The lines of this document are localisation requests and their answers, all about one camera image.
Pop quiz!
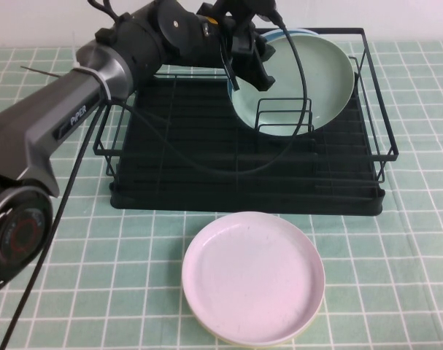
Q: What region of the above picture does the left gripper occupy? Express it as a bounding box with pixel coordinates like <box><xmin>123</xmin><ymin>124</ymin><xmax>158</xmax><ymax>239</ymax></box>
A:
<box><xmin>199</xmin><ymin>0</ymin><xmax>277</xmax><ymax>93</ymax></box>

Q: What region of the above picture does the light green plate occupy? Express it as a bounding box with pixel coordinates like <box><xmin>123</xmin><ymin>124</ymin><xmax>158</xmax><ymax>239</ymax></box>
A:
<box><xmin>228</xmin><ymin>34</ymin><xmax>354</xmax><ymax>138</ymax></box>

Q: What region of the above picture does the black dish drying rack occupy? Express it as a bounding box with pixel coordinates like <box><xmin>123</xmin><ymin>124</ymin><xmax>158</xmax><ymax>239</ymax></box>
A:
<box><xmin>109</xmin><ymin>69</ymin><xmax>385</xmax><ymax>219</ymax></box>

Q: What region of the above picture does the pink plate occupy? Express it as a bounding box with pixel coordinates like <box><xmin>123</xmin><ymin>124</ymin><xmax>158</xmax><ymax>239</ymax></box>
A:
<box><xmin>180</xmin><ymin>211</ymin><xmax>326</xmax><ymax>346</ymax></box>

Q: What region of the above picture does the yellow plate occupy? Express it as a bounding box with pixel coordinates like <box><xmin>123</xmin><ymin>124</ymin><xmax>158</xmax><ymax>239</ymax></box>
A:
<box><xmin>190</xmin><ymin>306</ymin><xmax>323</xmax><ymax>350</ymax></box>

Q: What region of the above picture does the white zip tie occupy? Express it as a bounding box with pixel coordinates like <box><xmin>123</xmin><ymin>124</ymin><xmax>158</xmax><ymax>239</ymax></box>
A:
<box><xmin>70</xmin><ymin>32</ymin><xmax>113</xmax><ymax>104</ymax></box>

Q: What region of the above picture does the green checked tablecloth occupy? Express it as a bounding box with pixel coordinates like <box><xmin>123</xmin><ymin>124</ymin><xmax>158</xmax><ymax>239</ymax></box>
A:
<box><xmin>0</xmin><ymin>38</ymin><xmax>443</xmax><ymax>350</ymax></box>

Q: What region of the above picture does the black camera cable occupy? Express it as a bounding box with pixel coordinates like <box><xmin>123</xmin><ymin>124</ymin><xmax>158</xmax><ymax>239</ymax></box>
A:
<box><xmin>122</xmin><ymin>10</ymin><xmax>312</xmax><ymax>174</ymax></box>

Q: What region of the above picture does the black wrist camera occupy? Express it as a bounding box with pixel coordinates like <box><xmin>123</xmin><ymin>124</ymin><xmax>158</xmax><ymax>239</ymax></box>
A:
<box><xmin>213</xmin><ymin>0</ymin><xmax>281</xmax><ymax>22</ymax></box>

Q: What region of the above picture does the black wire dish rack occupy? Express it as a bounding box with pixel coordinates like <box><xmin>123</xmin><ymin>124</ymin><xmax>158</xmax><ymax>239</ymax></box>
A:
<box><xmin>92</xmin><ymin>26</ymin><xmax>398</xmax><ymax>184</ymax></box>

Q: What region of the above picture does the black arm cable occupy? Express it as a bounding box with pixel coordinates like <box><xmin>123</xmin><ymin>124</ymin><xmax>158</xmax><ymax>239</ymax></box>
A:
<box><xmin>0</xmin><ymin>101</ymin><xmax>109</xmax><ymax>350</ymax></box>

